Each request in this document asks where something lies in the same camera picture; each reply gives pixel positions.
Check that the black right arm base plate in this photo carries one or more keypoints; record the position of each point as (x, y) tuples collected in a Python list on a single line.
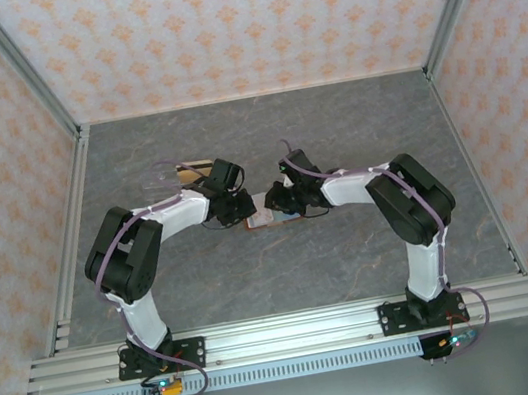
[(391, 318)]

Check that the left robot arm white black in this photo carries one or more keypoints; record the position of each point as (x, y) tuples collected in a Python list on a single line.
[(123, 261)]

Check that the blue credit card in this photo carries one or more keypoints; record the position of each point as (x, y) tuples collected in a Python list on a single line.
[(290, 216)]

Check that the aluminium mounting rail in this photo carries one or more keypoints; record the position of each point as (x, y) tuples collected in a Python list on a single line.
[(292, 337)]

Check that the circuit board with yellow connector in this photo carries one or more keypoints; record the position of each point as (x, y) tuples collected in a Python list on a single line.
[(166, 388)]

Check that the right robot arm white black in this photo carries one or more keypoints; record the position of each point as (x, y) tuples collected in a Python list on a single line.
[(412, 203)]

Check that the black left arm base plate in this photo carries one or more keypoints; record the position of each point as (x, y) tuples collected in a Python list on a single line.
[(196, 351)]

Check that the white pink patterned credit card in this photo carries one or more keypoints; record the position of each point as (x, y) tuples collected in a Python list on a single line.
[(260, 218)]

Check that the clear acrylic tray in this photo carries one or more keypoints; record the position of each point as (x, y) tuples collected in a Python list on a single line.
[(159, 179)]

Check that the tan wooden block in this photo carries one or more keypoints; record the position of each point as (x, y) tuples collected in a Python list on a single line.
[(200, 162)]

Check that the aluminium table side rail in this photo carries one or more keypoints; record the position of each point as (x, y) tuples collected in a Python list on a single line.
[(72, 229), (471, 163)]

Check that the circuit board with blue light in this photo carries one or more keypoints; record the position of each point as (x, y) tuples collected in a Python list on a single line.
[(455, 340)]

